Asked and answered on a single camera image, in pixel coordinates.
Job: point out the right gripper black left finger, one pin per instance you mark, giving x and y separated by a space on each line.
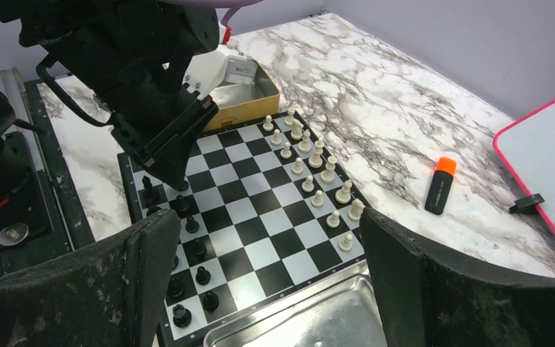
109 293

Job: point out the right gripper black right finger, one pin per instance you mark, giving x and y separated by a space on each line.
429 294

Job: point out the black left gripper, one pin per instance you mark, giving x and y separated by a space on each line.
159 130

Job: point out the black chess piece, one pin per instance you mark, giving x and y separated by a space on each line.
182 317
152 210
176 288
203 276
150 195

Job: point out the black chess pawn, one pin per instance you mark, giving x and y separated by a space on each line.
199 248
181 204
192 226
210 301

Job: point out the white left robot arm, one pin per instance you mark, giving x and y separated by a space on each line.
133 55

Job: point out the white chess pawn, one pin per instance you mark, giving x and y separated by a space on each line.
333 220
346 243

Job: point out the black white chess board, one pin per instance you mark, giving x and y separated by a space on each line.
262 218

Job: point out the white chess piece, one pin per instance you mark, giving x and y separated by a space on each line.
343 195
355 210

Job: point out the silver tin lid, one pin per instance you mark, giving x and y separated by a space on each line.
337 311

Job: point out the orange black highlighter marker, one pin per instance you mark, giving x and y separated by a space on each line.
440 185

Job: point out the gold tin box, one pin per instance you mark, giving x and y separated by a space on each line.
239 103

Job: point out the black whiteboard stand foot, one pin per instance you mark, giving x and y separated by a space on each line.
527 205

